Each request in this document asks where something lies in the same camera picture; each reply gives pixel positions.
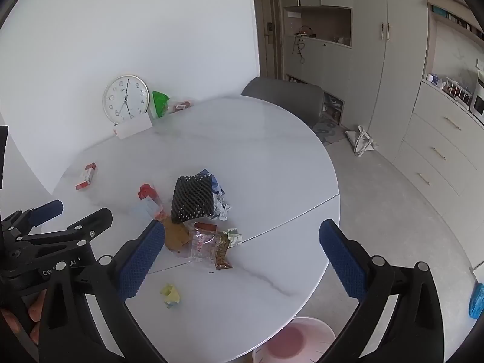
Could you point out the white card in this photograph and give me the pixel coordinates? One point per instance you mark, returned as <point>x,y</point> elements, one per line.
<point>133,126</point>

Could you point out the wooden door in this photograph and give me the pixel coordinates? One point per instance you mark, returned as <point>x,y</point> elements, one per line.
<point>270,39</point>

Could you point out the dish rack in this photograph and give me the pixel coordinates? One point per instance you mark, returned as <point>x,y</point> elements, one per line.
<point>459,93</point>

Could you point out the red white cigarette box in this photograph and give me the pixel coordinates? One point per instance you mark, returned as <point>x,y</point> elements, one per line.
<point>87,176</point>

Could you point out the blue patterned carton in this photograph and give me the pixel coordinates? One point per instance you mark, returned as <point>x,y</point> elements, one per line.
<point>216,188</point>

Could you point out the clear plastic snack wrapper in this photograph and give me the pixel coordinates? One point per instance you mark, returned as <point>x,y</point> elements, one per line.
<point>208,247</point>

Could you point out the grey dining chair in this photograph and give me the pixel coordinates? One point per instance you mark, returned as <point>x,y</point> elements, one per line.
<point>301,99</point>

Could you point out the red snack packet by wall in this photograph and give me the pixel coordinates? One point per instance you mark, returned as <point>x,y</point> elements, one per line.
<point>178,106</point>

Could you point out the blue surgical face mask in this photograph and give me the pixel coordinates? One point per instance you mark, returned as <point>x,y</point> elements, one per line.
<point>147,209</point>

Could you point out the pink white trash bin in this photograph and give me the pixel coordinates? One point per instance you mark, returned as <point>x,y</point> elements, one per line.
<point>304,339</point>

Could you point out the red paper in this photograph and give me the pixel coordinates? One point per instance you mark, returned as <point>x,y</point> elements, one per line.
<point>147,191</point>

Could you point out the patterned floor mat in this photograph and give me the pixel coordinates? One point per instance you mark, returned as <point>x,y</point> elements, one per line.
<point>328,131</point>

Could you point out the tall grey wardrobe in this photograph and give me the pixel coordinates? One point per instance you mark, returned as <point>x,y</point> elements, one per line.
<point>368,55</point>

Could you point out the black foam mesh sleeve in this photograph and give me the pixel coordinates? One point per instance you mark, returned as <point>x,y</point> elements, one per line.
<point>192,199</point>

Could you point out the round white wall clock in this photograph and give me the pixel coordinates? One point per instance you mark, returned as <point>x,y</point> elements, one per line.
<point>125,98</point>

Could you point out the white tote bag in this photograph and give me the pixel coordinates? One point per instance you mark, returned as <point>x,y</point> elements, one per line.
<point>360,141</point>

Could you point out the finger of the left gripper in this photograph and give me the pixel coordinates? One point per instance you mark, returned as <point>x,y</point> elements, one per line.
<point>26,220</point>
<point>86,229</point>

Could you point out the blue plastic bag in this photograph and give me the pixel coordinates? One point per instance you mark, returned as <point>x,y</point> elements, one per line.
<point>476,303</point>

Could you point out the yellow paper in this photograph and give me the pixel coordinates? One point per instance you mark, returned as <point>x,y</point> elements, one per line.
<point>170,295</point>

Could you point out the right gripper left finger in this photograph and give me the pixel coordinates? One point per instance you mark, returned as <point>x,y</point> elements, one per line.
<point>67,330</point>

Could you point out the white drawer cabinet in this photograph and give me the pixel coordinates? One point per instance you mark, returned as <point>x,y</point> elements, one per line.
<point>441,154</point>

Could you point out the person's left hand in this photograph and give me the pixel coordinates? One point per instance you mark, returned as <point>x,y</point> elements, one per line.
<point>20,320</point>

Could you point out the brown cardboard piece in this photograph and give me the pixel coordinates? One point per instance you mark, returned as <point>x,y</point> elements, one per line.
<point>176,235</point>

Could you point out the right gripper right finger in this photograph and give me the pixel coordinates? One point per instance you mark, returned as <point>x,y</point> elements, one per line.
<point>415,332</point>

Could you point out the white toaster oven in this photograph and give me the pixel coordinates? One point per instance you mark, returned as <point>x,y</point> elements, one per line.
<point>477,104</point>

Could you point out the green plastic bag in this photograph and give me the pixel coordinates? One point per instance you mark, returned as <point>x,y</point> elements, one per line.
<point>160,103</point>

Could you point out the white printed paper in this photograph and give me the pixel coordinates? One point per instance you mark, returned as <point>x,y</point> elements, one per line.
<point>220,208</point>

